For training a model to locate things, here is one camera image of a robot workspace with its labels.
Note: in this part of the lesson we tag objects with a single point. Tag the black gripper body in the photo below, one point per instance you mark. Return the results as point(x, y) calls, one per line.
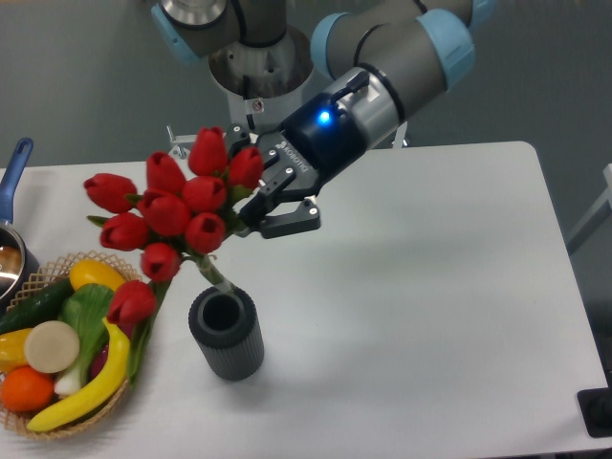
point(307, 150)

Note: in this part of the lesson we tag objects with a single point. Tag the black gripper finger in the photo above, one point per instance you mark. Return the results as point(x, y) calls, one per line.
point(237, 138)
point(305, 217)

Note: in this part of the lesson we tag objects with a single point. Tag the red tulip bouquet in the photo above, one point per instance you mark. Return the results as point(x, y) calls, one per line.
point(180, 216)

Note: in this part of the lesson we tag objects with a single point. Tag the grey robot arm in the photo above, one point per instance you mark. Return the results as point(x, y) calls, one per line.
point(431, 50)

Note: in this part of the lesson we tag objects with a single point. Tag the dark grey ribbed vase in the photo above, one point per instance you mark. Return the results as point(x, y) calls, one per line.
point(226, 328)

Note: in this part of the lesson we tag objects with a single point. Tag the yellow squash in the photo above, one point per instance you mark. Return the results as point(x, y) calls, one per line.
point(91, 271)

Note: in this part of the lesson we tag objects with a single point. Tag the green bok choy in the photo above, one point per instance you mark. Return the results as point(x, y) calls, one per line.
point(84, 312)

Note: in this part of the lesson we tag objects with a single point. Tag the purple red vegetable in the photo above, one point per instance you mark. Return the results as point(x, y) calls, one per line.
point(101, 358)

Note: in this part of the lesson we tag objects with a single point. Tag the green cucumber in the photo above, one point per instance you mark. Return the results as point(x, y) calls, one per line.
point(44, 305)

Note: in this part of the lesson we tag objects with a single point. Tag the beige round disc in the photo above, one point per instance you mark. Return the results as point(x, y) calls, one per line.
point(51, 347)

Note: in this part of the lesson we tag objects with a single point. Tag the yellow banana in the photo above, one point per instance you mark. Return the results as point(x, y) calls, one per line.
point(94, 393)

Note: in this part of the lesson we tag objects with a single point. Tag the yellow bell pepper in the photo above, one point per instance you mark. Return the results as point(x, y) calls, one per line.
point(12, 354)

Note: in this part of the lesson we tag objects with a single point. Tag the orange fruit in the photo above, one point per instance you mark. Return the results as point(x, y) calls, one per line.
point(26, 390)

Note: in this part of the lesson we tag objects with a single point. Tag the black device at table edge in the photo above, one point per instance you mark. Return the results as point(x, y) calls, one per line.
point(595, 407)

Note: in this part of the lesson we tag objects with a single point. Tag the woven wicker basket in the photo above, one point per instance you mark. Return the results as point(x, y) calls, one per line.
point(45, 276)

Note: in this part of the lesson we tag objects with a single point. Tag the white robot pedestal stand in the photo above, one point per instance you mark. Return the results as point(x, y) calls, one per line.
point(262, 62)

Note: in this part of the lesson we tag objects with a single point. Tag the blue handled saucepan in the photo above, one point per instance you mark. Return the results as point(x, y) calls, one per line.
point(17, 262)

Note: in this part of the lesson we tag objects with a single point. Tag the white frame at right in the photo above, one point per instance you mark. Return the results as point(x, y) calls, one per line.
point(592, 218)

